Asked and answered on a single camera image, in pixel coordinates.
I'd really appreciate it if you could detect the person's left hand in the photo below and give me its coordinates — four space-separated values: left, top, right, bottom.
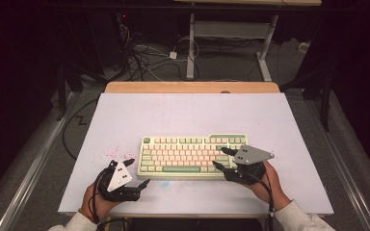
81 182 123 222

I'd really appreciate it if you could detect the long black floor cable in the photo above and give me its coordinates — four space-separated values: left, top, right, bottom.
61 97 99 162

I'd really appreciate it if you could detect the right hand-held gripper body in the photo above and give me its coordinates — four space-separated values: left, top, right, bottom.
222 144 276 187

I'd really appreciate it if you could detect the right hand-held gripper black cable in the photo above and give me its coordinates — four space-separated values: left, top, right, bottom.
237 169 276 231

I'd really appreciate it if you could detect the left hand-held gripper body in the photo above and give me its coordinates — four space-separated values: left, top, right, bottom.
96 159 143 203

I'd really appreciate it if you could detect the white metal frame desk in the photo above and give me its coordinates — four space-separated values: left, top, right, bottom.
172 0 323 82

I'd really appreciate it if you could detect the tangle of black floor cables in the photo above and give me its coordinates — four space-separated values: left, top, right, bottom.
119 23 200 82

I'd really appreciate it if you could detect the black metal stand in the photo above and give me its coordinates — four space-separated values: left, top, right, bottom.
56 64 85 121
282 70 331 133

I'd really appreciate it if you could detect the left hand-held gripper black cable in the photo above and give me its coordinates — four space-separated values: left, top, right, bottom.
90 167 133 231

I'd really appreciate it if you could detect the wooden table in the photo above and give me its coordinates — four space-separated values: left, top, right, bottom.
104 81 281 94

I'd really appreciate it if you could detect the metal floor rail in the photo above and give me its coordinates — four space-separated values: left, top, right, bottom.
0 92 78 231
304 99 370 231

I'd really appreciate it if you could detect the white power strip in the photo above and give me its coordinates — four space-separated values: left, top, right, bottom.
298 41 312 54

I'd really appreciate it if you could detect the hand-held gripper black cable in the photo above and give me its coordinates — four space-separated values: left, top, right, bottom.
237 169 276 231
90 167 133 231

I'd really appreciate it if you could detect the cream and green keyboard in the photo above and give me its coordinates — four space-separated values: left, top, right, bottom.
137 133 251 181

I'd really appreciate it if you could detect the white board table cover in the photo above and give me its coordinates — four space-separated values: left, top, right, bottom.
57 91 335 216

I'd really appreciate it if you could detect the person's right hand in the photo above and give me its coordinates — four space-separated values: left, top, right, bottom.
249 160 292 211

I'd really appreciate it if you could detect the orange wrist band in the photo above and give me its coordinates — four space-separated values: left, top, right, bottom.
77 207 94 223

